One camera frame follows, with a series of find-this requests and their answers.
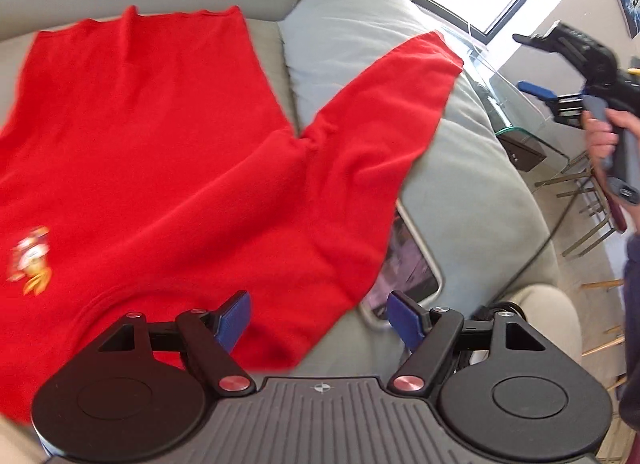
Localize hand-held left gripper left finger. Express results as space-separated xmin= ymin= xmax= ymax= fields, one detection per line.
xmin=95 ymin=290 xmax=257 ymax=393

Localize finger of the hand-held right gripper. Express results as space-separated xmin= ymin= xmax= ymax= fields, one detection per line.
xmin=512 ymin=21 xmax=619 ymax=83
xmin=517 ymin=80 xmax=587 ymax=128

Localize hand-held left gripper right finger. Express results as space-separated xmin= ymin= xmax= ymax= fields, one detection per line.
xmin=387 ymin=290 xmax=547 ymax=393

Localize red t-shirt with chest print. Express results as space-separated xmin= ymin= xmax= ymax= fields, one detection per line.
xmin=0 ymin=5 xmax=465 ymax=427

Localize person's right hand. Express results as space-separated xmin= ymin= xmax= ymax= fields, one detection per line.
xmin=582 ymin=110 xmax=640 ymax=171

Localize glass side table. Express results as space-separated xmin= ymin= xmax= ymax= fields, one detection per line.
xmin=440 ymin=28 xmax=623 ymax=257

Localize smartphone in clear case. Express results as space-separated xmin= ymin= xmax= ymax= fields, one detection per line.
xmin=357 ymin=199 xmax=444 ymax=331

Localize dark box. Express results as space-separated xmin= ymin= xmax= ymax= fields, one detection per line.
xmin=499 ymin=125 xmax=547 ymax=171

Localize light grey cushion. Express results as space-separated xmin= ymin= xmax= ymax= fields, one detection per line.
xmin=277 ymin=0 xmax=560 ymax=340

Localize light wooden rack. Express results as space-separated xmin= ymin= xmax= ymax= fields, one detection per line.
xmin=580 ymin=278 xmax=627 ymax=360

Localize person's dark blue clothing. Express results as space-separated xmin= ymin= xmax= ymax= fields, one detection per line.
xmin=618 ymin=233 xmax=640 ymax=437

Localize grey sofa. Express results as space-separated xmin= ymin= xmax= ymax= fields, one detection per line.
xmin=0 ymin=0 xmax=585 ymax=464

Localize black cable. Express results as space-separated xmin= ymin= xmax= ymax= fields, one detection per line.
xmin=492 ymin=201 xmax=568 ymax=307

